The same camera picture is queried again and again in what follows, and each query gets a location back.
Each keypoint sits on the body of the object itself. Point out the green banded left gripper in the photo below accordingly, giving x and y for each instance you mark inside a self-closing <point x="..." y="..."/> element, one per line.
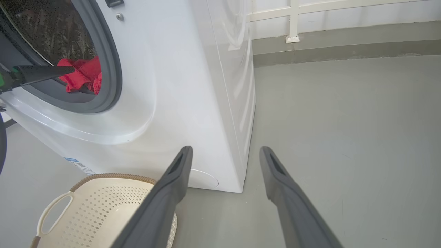
<point x="5" y="82"/>

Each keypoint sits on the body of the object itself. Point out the cream perforated laundry basket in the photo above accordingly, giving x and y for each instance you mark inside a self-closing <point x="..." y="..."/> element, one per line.
<point x="100" y="213"/>

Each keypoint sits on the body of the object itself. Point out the red cloth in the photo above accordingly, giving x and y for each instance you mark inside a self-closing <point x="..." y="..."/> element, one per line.
<point x="86" y="70"/>

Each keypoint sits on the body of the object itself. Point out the blue energy label sticker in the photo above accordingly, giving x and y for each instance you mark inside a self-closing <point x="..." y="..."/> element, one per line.
<point x="78" y="166"/>

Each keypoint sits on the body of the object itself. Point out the white front-load washing machine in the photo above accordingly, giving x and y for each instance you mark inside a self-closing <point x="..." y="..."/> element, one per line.
<point x="172" y="86"/>

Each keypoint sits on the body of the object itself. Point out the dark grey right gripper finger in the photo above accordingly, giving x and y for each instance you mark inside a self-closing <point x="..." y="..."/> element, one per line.
<point x="296" y="213"/>

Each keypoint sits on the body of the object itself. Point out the round white filter cover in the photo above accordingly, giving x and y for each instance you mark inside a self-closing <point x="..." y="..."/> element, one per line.
<point x="205" y="179"/>

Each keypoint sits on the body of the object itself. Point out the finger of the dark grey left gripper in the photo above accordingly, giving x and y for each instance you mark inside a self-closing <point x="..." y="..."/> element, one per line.
<point x="155" y="213"/>

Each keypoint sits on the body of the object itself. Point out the white metal railing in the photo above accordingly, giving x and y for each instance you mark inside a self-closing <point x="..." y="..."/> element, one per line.
<point x="294" y="20"/>

